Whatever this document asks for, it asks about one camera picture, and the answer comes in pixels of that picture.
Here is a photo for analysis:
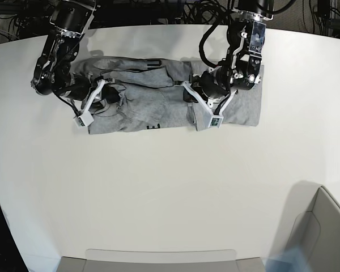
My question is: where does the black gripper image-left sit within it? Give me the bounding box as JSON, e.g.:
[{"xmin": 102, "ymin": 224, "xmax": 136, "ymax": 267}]
[{"xmin": 56, "ymin": 73, "xmax": 120, "ymax": 112}]

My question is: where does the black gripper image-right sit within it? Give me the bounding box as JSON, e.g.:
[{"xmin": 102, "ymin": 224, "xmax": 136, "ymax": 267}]
[{"xmin": 174, "ymin": 70, "xmax": 238, "ymax": 109}]

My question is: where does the grey T-shirt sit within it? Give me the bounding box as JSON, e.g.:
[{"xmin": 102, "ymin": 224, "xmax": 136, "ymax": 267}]
[{"xmin": 70, "ymin": 56, "xmax": 265, "ymax": 135}]

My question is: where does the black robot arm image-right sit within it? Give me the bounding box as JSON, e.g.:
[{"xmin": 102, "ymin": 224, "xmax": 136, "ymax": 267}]
[{"xmin": 183, "ymin": 1, "xmax": 276, "ymax": 113}]

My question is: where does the blurred blue object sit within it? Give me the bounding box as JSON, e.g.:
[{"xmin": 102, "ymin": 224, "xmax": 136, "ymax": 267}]
[{"xmin": 264, "ymin": 246, "xmax": 309, "ymax": 272}]

